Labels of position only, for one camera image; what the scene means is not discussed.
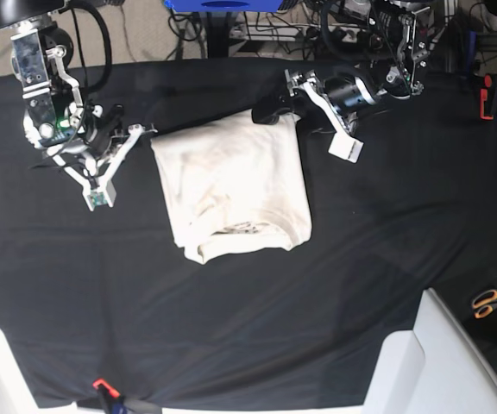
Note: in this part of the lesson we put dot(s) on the black table cloth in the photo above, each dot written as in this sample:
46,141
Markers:
85,295

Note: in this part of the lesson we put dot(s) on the red black tool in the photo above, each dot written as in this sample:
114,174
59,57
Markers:
488,98

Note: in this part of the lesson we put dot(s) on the orange handled scissors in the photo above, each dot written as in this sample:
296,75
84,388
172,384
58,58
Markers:
484,304

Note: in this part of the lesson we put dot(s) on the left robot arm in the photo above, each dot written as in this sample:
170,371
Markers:
380,49

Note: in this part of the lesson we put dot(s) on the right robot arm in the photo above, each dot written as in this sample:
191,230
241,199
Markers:
60,119

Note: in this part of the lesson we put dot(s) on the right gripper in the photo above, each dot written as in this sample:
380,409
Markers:
93,156

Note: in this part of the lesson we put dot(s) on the red clip on cloth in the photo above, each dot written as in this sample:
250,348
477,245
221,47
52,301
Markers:
103,386

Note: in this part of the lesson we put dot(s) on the white chair right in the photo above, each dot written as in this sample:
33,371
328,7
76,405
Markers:
434,367

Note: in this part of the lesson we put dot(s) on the white power strip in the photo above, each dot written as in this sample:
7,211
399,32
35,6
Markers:
251,31

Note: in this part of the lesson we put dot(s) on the blue plastic box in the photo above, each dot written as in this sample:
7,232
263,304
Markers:
223,5

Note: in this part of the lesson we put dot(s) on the white T-shirt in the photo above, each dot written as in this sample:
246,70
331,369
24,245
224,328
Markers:
232,186

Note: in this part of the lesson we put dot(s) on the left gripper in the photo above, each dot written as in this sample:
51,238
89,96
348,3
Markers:
337,99

